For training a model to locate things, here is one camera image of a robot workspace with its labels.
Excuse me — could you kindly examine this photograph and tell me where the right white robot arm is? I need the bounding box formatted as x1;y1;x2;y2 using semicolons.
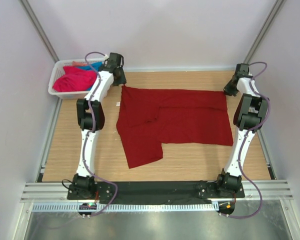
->
215;63;270;198

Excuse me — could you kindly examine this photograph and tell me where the aluminium frame rail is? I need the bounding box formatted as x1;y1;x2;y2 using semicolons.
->
21;179;293;202

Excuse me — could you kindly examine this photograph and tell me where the blue shirt in basket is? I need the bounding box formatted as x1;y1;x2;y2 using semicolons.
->
77;62;103;71

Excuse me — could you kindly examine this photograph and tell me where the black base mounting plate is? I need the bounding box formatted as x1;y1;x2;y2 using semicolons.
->
67;180;245;205

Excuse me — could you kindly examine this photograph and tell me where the white slotted cable duct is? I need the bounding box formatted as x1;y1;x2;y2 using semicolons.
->
32;201;219;213

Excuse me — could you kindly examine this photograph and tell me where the white plastic laundry basket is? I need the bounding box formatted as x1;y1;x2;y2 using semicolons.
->
48;57;105;99

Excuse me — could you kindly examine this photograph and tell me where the dark red t-shirt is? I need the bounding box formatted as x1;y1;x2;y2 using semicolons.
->
116;85;234;169

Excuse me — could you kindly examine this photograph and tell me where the crimson shirt in basket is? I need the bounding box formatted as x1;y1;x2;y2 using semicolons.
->
52;66;97;92

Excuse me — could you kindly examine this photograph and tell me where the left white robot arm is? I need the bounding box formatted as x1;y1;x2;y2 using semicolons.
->
67;52;127;200

